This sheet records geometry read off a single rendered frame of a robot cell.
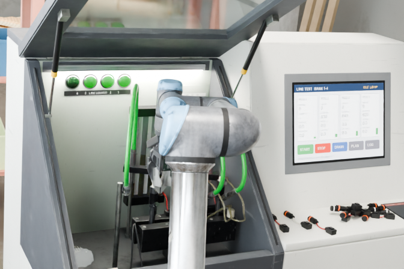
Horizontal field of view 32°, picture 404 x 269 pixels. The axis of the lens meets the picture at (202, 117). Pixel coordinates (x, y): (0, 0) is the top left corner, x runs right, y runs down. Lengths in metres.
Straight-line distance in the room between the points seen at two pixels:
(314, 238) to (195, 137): 0.86
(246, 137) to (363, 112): 1.09
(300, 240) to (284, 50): 0.65
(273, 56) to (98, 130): 0.65
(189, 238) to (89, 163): 0.93
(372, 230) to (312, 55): 0.63
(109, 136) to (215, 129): 0.92
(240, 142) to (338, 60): 1.04
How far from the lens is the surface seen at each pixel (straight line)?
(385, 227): 2.52
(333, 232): 2.38
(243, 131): 1.61
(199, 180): 1.60
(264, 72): 2.41
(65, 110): 2.39
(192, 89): 2.53
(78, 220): 2.55
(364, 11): 4.98
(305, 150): 2.51
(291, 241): 2.29
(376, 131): 2.70
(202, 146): 1.59
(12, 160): 2.59
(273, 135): 2.44
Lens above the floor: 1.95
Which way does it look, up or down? 16 degrees down
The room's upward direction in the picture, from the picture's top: 6 degrees clockwise
